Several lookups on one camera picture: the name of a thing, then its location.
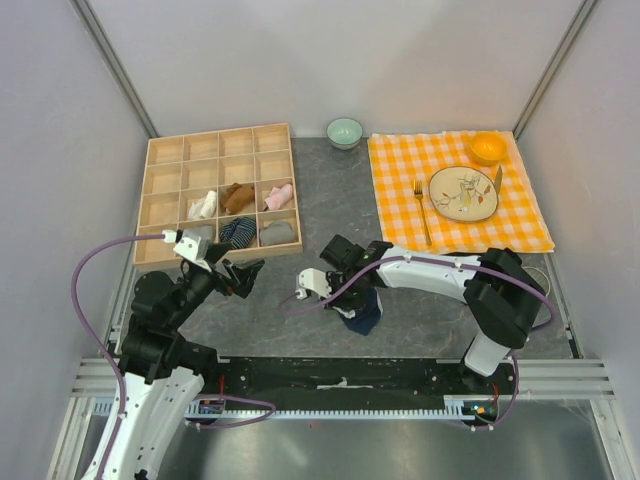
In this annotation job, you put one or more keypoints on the gold knife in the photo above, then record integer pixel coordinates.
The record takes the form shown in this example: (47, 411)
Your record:
(498, 180)

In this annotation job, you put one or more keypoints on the black cloth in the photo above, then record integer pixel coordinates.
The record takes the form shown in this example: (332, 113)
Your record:
(462, 254)

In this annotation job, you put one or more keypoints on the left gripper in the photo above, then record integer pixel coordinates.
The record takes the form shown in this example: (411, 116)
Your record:
(241, 280)

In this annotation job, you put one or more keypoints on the white rolled cloth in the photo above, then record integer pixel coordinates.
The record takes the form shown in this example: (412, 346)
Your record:
(203, 208)

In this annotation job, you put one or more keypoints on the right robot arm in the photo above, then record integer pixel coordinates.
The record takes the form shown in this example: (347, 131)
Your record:
(502, 297)

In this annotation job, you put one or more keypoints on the pink rolled cloth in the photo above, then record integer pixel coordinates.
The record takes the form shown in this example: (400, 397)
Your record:
(278, 197)

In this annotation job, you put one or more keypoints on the light grey rolled cloth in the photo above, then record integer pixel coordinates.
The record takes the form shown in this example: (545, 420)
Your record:
(206, 232)

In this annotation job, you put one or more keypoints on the brown rolled cloth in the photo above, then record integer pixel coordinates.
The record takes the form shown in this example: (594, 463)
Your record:
(237, 197)

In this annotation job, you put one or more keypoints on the white cable duct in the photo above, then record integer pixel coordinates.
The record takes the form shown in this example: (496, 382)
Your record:
(320, 411)

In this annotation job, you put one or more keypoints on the wooden compartment tray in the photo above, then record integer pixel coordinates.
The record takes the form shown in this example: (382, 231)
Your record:
(181, 169)

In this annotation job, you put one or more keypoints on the green ceramic bowl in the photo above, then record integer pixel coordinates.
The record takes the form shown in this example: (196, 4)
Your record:
(344, 133)

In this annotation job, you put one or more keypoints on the orange bowl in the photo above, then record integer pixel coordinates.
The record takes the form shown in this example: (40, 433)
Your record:
(487, 148)

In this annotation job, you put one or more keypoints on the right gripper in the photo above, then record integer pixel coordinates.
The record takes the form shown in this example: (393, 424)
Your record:
(338, 302)

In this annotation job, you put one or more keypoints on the navy blue underwear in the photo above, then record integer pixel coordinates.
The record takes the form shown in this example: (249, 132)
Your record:
(362, 321)

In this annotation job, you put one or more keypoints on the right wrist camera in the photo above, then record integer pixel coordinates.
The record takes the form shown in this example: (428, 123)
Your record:
(312, 281)

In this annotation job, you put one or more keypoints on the striped navy rolled cloth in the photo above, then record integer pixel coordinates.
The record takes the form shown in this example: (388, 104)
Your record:
(239, 232)

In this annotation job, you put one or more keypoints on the orange checkered tablecloth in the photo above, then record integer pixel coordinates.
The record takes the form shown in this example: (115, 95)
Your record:
(397, 160)

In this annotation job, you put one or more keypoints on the gold fork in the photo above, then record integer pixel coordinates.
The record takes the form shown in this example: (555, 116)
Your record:
(418, 196)

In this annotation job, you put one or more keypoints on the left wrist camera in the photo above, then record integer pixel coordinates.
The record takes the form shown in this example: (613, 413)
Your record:
(190, 247)

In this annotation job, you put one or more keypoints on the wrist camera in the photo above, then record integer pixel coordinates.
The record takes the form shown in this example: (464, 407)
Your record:
(312, 281)
(190, 247)

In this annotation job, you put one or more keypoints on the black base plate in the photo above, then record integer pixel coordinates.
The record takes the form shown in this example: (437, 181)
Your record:
(352, 383)

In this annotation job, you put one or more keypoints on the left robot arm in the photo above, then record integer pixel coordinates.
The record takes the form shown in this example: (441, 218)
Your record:
(159, 373)

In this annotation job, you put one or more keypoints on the beige decorated plate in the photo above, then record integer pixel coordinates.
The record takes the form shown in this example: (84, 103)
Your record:
(463, 194)

